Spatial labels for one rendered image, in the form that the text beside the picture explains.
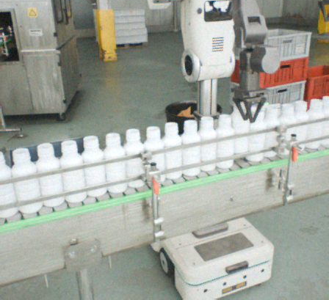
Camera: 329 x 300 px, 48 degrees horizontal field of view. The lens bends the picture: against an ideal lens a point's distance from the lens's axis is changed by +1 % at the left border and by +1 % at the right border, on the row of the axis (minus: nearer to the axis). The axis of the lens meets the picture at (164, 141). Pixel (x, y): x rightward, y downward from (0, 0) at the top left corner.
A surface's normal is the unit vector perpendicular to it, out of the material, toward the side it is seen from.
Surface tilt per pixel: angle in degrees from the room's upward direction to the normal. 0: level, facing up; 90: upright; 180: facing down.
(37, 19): 90
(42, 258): 90
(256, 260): 90
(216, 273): 90
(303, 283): 0
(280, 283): 0
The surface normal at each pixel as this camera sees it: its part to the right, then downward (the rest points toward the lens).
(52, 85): 0.09, 0.45
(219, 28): 0.39, 0.35
